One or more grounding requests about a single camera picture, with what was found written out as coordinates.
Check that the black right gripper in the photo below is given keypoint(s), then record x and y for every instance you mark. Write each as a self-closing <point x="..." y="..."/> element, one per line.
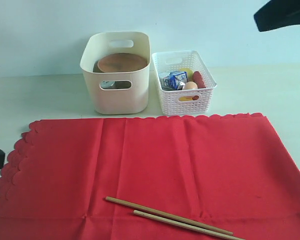
<point x="277" y="14"/>

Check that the wooden chopstick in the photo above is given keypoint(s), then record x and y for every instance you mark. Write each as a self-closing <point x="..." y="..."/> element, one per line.
<point x="167" y="215"/>
<point x="185" y="226"/>

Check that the cream plastic storage bin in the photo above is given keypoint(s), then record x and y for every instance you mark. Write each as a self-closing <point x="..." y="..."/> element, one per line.
<point x="131" y="92"/>

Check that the white perforated plastic basket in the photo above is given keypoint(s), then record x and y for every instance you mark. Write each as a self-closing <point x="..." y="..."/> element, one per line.
<point x="169" y="99"/>

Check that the red scalloped cloth mat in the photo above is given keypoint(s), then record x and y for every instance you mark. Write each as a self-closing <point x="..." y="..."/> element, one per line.
<point x="232" y="172"/>

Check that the yellow lemon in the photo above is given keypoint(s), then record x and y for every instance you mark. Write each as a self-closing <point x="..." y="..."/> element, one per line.
<point x="189" y="73"/>

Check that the red sausage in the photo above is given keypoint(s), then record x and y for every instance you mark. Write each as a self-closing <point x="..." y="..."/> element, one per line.
<point x="198" y="79"/>

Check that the brown clay plate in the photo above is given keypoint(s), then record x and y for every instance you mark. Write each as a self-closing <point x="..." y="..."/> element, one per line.
<point x="121" y="63"/>

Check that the blue white milk carton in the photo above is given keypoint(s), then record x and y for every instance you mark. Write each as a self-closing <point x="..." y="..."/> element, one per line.
<point x="173" y="81"/>

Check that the stainless steel cup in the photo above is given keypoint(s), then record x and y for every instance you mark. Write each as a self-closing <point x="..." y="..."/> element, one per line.
<point x="107" y="85"/>

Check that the brown egg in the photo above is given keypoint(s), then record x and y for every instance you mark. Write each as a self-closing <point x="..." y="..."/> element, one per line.
<point x="191" y="85"/>

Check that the yellow cheese wedge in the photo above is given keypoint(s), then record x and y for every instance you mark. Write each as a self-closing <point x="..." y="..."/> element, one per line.
<point x="185" y="98"/>

